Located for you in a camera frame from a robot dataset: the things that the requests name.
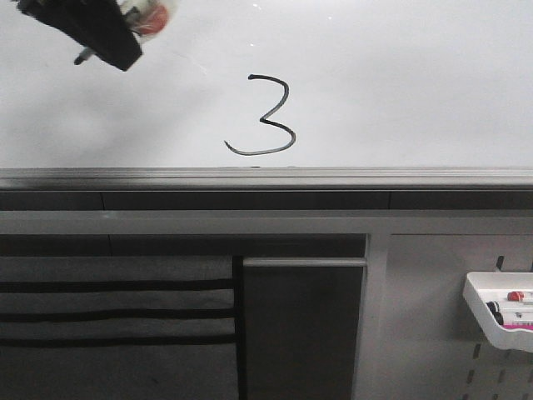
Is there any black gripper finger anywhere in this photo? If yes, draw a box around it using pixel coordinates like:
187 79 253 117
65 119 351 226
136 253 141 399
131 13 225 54
17 1 142 71

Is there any black white dry-erase marker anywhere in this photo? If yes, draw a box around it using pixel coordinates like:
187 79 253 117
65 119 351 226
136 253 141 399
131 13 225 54
74 1 177 66

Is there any grey metal hanging rod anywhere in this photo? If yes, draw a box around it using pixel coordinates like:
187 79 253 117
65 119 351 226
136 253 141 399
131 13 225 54
243 257 367 268

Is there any white plastic marker tray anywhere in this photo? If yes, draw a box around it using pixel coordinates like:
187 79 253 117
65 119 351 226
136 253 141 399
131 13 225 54
463 272 532 353

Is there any white pegboard panel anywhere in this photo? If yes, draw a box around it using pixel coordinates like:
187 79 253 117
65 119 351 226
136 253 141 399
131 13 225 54
382 235 532 399

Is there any black capped marker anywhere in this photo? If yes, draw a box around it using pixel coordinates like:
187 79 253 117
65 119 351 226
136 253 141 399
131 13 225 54
486 301 533 327

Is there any red capped marker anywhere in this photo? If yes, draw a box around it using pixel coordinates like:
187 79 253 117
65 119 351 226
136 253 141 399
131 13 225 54
507 291 533 304

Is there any pink marker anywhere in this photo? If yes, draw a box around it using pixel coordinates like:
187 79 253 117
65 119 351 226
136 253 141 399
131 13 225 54
502 324 533 331

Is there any white whiteboard with aluminium frame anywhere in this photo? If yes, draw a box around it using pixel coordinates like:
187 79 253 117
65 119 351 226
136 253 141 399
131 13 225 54
1 1 532 187

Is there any white metal stand frame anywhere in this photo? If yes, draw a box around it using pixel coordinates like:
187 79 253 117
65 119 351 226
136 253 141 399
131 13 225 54
1 210 532 399

